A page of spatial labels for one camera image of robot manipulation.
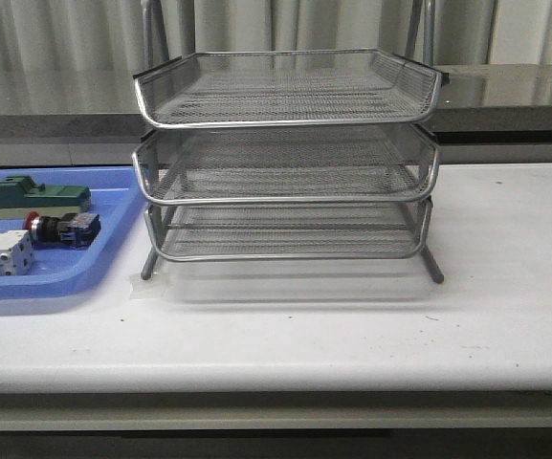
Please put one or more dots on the green and beige electrical module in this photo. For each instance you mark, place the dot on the green and beige electrical module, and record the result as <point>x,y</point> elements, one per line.
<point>20,195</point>

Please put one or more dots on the red emergency push button switch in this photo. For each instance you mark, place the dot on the red emergency push button switch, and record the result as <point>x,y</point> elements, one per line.
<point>74,230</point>

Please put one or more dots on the silver wire rack frame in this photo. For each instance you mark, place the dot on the silver wire rack frame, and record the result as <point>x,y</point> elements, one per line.
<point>154,28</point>

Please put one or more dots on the blue plastic tray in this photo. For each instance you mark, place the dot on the blue plastic tray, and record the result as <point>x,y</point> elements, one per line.
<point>59,271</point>

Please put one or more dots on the silver mesh tray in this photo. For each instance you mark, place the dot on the silver mesh tray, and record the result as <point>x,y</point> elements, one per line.
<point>345,163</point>
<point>260,89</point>
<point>385,230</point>

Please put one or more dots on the white circuit breaker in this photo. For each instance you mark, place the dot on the white circuit breaker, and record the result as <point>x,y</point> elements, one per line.
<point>16,252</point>

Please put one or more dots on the grey background counter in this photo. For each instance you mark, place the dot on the grey background counter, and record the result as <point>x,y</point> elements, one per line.
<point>486,114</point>

